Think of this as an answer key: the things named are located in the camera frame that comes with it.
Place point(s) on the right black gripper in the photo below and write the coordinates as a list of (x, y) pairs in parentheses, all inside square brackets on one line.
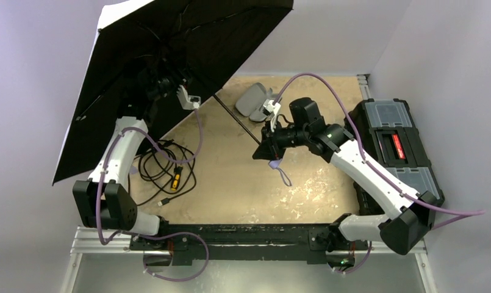
[(272, 143)]

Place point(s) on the black grey umbrella case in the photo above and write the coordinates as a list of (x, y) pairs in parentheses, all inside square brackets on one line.
[(252, 100)]

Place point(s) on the lilac black folding umbrella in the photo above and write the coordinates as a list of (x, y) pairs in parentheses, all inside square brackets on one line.
[(144, 51)]

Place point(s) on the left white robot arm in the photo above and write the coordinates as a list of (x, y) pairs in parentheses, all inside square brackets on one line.
[(103, 199)]

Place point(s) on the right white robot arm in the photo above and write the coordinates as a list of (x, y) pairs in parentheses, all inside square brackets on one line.
[(390, 211)]

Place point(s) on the yellow black screwdriver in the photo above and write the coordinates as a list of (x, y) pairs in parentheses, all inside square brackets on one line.
[(176, 178)]

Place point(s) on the black plastic toolbox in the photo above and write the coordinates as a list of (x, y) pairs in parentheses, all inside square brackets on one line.
[(389, 135)]

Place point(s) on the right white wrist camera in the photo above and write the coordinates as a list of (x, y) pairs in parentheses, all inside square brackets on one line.
[(271, 109)]

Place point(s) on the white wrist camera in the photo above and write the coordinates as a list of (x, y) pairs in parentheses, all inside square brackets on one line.
[(271, 109), (188, 102)]

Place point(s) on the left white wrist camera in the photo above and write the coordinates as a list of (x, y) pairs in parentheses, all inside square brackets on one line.
[(188, 102)]

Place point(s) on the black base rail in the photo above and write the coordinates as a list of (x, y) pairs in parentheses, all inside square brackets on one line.
[(323, 234)]

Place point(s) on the aluminium frame rail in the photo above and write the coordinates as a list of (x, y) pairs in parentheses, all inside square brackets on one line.
[(86, 241)]

